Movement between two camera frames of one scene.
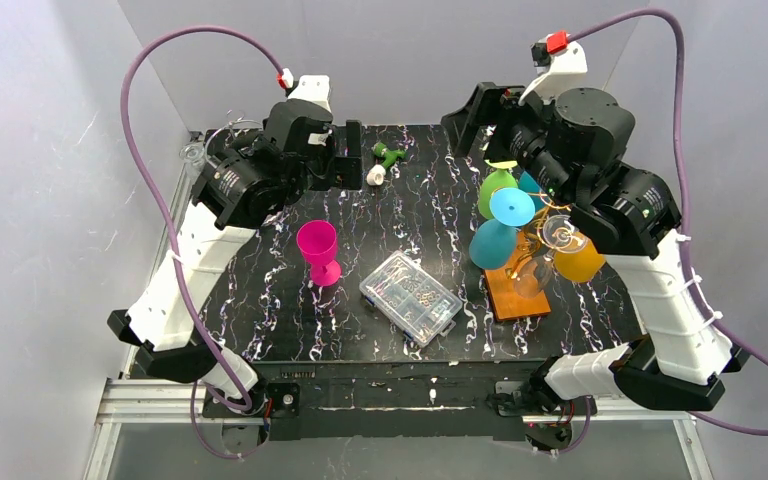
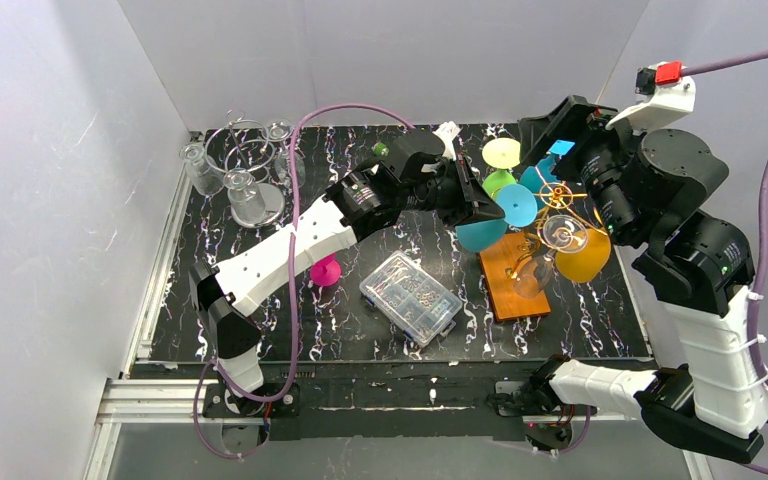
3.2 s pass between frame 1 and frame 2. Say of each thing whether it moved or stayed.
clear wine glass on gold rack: stayed
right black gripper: moved
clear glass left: stayed
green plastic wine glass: stayed
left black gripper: moved
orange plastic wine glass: stayed
